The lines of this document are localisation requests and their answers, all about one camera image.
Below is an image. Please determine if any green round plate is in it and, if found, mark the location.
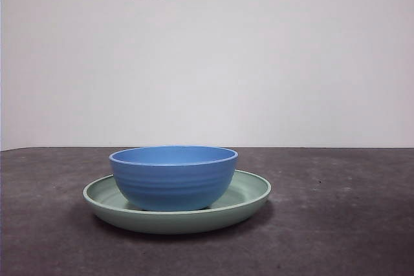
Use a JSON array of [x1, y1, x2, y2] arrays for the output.
[[82, 169, 272, 235]]

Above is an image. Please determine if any blue ribbed bowl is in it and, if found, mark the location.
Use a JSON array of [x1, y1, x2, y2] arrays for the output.
[[108, 145, 239, 211]]

